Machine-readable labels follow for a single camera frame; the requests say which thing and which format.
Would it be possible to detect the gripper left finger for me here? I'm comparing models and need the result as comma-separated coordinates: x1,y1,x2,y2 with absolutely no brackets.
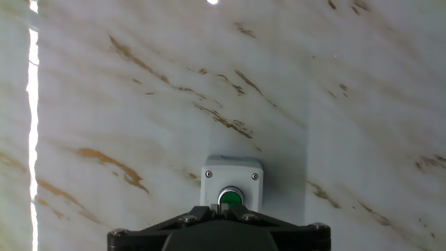
107,204,223,251

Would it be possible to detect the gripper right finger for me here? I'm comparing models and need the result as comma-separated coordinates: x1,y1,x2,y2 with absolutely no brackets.
222,204,332,251

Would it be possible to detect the grey box with green button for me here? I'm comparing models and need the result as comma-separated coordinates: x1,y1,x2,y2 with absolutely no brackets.
199,155,265,214

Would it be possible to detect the marble pattern table sheet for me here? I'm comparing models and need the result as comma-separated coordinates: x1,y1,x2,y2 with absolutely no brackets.
0,0,446,251

